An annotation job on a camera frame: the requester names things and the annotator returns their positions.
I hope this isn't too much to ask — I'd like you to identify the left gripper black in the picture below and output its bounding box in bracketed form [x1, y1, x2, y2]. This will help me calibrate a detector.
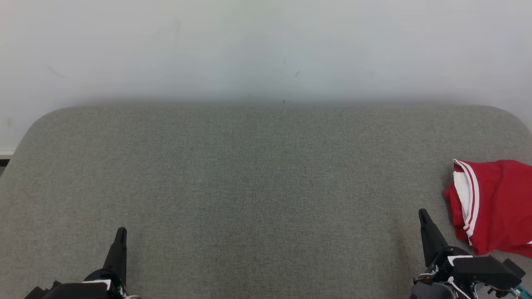
[23, 227, 128, 299]

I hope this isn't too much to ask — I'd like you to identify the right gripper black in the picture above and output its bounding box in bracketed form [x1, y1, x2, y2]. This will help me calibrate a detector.
[409, 208, 527, 299]

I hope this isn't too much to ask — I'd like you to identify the red jersey with white sleeves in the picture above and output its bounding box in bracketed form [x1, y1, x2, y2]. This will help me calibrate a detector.
[444, 159, 532, 258]

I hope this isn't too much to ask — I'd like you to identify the grey fabric sofa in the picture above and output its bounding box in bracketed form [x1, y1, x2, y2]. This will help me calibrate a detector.
[0, 105, 532, 299]

